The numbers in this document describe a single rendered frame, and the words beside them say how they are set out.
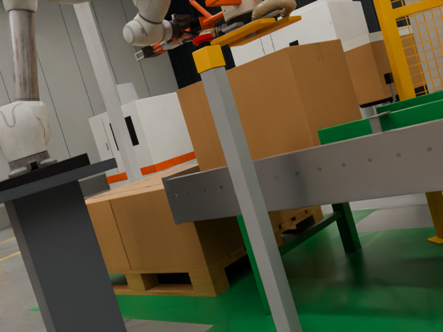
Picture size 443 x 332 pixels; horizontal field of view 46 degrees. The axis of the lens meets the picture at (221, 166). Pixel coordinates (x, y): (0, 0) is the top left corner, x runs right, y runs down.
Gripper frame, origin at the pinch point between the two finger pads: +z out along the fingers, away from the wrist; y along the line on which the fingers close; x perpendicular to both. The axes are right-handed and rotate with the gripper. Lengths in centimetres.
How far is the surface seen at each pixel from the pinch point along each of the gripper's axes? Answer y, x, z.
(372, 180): 74, 82, -37
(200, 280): 112, -25, -23
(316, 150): 61, 66, -37
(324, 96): 46, 55, -5
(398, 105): 58, 71, 19
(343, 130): 58, 71, -27
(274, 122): 50, 41, -21
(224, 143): 51, 45, -55
